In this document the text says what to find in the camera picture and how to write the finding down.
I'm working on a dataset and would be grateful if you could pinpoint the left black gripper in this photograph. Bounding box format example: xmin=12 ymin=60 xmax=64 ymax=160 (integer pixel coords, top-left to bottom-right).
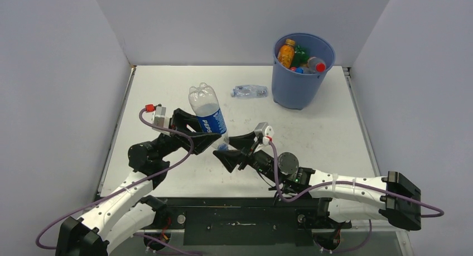
xmin=152 ymin=110 xmax=221 ymax=161

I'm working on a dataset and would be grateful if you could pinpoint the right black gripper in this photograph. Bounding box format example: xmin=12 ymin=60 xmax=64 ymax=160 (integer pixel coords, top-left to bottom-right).
xmin=214 ymin=131 xmax=284 ymax=184

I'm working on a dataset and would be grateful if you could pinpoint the Pepsi bottle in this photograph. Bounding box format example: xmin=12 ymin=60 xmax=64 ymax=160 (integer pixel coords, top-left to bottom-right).
xmin=188 ymin=83 xmax=229 ymax=151
xmin=295 ymin=67 xmax=304 ymax=74

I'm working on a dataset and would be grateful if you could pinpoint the crushed clear water bottle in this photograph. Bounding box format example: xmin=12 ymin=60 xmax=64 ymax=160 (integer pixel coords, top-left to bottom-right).
xmin=230 ymin=85 xmax=268 ymax=99

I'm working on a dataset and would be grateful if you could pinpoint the blue plastic bin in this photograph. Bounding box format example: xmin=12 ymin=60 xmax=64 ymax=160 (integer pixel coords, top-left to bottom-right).
xmin=271 ymin=33 xmax=336 ymax=110

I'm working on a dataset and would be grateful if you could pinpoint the orange juice bottle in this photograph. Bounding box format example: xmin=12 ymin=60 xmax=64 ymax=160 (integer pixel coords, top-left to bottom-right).
xmin=277 ymin=38 xmax=296 ymax=69

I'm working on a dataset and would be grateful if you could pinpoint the green plastic bottle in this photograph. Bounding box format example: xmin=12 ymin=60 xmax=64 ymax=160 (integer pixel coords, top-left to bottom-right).
xmin=291 ymin=45 xmax=310 ymax=67

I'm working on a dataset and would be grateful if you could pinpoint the clear bottle red label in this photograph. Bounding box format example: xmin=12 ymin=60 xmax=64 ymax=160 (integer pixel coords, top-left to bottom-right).
xmin=307 ymin=57 xmax=327 ymax=74

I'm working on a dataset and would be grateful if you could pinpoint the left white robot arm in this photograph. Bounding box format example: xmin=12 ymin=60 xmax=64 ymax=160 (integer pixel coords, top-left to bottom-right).
xmin=55 ymin=105 xmax=221 ymax=255

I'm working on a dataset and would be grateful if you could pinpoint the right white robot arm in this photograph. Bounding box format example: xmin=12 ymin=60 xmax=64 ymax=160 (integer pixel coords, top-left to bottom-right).
xmin=213 ymin=133 xmax=422 ymax=231

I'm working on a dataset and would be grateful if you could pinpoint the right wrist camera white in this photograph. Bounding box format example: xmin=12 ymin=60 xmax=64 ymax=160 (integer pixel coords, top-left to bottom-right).
xmin=254 ymin=122 xmax=274 ymax=152

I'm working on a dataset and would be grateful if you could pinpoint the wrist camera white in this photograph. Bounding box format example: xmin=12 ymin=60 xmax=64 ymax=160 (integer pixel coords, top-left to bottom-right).
xmin=254 ymin=122 xmax=274 ymax=152
xmin=144 ymin=104 xmax=170 ymax=133

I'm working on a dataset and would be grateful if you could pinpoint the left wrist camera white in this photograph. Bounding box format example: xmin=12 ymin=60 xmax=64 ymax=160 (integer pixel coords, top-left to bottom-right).
xmin=144 ymin=104 xmax=170 ymax=133

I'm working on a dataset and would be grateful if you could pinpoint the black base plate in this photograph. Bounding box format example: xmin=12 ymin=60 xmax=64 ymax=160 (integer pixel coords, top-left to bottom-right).
xmin=140 ymin=197 xmax=352 ymax=247

